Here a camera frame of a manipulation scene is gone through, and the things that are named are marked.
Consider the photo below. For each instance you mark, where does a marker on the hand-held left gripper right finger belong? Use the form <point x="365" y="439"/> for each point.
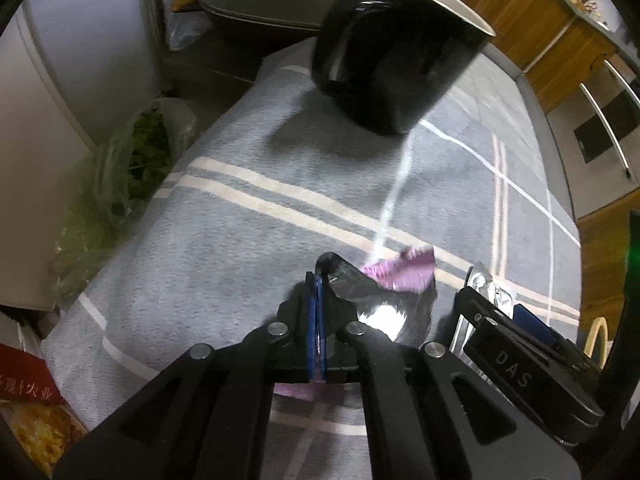
<point x="350" y="355"/>

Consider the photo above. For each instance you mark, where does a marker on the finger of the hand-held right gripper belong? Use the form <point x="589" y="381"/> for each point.
<point x="472" y="307"/>
<point x="532" y="322"/>

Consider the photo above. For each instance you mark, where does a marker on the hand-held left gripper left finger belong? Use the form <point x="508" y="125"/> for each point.
<point x="314" y="320"/>

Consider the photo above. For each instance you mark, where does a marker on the purple black foil wrapper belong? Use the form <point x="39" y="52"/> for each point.
<point x="390" y="310"/>

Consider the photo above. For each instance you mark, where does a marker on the grey checked blanket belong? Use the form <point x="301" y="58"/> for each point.
<point x="225" y="240"/>

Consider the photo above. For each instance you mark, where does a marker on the stainless steel oven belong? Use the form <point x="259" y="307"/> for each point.
<point x="600" y="130"/>

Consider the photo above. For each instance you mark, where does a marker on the bag of green vegetables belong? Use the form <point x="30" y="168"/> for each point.
<point x="140" y="155"/>

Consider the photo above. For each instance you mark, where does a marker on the black mug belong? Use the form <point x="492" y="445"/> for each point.
<point x="400" y="60"/>

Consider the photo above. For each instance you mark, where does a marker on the red cardboard box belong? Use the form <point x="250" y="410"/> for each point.
<point x="25" y="375"/>

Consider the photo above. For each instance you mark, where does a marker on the wooden kitchen cabinets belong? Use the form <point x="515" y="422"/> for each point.
<point x="540" y="10"/>

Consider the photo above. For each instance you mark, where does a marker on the clear plastic bag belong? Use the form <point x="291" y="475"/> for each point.
<point x="185" y="25"/>

